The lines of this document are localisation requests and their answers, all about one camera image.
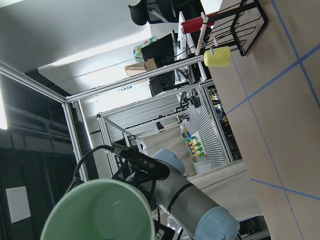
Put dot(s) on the green plastic cup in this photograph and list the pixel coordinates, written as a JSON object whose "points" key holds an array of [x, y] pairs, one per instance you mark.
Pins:
{"points": [[102, 209]]}

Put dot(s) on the red water bottle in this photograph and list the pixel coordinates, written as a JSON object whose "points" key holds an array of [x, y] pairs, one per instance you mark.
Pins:
{"points": [[192, 25]]}

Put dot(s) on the aluminium frame post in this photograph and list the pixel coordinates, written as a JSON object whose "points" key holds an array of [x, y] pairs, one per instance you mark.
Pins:
{"points": [[21, 78]]}

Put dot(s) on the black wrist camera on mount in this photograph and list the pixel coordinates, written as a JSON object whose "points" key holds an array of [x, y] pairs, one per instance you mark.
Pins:
{"points": [[147, 170]]}

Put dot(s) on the black monitor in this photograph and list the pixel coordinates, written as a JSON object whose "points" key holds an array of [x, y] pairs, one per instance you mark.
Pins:
{"points": [[161, 51]]}

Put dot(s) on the yellow plastic cup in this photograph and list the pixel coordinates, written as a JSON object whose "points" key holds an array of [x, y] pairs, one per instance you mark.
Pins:
{"points": [[217, 57]]}

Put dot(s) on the black wire cup rack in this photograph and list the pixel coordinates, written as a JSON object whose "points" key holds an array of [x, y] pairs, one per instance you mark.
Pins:
{"points": [[238, 27]]}

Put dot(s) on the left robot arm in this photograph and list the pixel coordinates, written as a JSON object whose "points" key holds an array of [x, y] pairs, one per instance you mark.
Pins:
{"points": [[195, 212]]}

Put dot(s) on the cardboard box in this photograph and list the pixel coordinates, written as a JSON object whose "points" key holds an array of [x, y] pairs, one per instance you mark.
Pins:
{"points": [[141, 67]]}

